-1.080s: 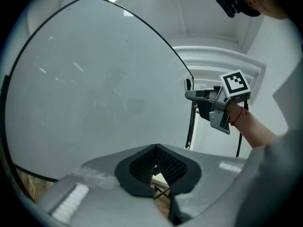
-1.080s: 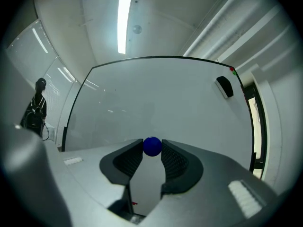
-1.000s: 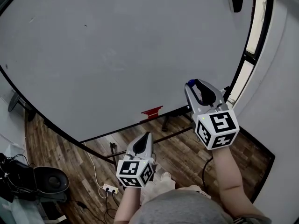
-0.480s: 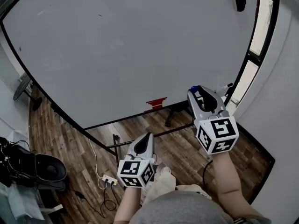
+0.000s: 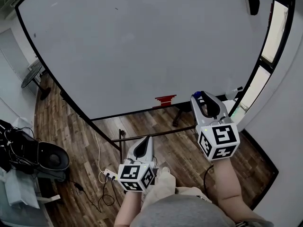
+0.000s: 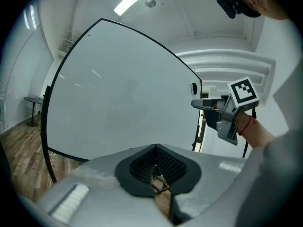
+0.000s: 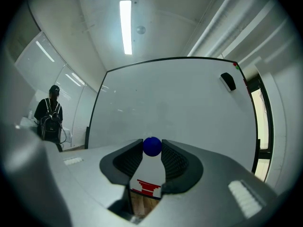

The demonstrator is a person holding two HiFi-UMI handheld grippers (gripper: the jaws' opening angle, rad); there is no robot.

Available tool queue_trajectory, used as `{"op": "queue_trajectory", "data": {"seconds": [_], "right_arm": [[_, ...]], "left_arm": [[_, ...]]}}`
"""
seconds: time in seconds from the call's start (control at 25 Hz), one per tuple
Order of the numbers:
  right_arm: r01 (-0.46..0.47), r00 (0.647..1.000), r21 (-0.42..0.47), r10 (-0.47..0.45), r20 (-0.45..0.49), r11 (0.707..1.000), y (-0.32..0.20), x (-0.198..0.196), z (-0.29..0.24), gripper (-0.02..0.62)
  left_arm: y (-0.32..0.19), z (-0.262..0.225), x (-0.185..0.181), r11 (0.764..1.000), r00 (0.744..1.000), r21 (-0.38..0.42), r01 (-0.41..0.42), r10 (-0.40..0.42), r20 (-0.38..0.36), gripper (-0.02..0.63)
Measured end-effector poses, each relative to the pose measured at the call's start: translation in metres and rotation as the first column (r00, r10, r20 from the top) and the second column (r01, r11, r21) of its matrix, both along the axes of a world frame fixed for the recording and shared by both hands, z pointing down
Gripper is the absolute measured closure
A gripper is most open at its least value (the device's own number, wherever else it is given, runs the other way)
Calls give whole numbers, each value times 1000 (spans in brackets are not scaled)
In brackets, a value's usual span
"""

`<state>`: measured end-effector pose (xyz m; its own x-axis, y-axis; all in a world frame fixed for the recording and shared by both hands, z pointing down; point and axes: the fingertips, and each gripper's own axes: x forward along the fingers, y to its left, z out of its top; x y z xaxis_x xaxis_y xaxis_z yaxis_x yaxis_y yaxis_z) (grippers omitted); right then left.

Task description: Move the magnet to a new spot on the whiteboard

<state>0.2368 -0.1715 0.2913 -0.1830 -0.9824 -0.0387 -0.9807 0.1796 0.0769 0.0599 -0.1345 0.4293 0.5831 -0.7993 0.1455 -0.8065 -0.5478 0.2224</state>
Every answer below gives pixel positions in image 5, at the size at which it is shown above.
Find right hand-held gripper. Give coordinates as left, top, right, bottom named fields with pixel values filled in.
left=190, top=91, right=241, bottom=162

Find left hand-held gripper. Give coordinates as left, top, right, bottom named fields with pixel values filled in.
left=117, top=136, right=157, bottom=192

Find person's right forearm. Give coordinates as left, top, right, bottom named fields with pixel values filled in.
left=213, top=158, right=269, bottom=227

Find person's left forearm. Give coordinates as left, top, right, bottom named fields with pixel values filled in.
left=113, top=190, right=143, bottom=227

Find black whiteboard stand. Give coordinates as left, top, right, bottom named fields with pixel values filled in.
left=60, top=91, right=247, bottom=165

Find black office chair base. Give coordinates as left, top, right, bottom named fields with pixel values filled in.
left=172, top=106, right=194, bottom=128

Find white black-tipped marker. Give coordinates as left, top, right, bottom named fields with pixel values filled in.
left=224, top=86, right=244, bottom=101

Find white power strip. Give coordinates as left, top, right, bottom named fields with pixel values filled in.
left=103, top=168, right=118, bottom=181

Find person's beige trousers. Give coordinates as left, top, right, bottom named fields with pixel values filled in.
left=141, top=170, right=213, bottom=209

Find person's grey shirt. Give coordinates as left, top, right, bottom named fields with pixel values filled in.
left=131, top=194, right=237, bottom=227

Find black bowl-shaped device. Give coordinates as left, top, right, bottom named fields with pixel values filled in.
left=37, top=140, right=71, bottom=176

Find black framed window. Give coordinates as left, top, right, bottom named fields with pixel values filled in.
left=236, top=0, right=296, bottom=118

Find large whiteboard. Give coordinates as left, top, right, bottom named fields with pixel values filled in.
left=14, top=0, right=275, bottom=122

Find black whiteboard eraser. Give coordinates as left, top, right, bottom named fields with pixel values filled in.
left=244, top=0, right=260, bottom=16

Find light blue cloth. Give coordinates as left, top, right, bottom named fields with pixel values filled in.
left=4, top=168, right=41, bottom=210

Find round black table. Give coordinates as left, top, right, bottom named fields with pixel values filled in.
left=20, top=65, right=52, bottom=101

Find black white-striped jacket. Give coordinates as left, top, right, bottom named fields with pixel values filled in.
left=0, top=119, right=15, bottom=174

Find glass desk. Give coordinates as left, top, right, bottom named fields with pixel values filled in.
left=0, top=171, right=62, bottom=227

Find white floor cable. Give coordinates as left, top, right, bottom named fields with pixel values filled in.
left=94, top=129, right=107, bottom=184

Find black floor cable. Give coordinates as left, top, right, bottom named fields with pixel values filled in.
left=68, top=175, right=124, bottom=213

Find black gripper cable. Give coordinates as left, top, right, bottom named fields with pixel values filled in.
left=203, top=164, right=214, bottom=196

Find black bag with cables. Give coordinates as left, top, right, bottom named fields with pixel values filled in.
left=4, top=126, right=40, bottom=174

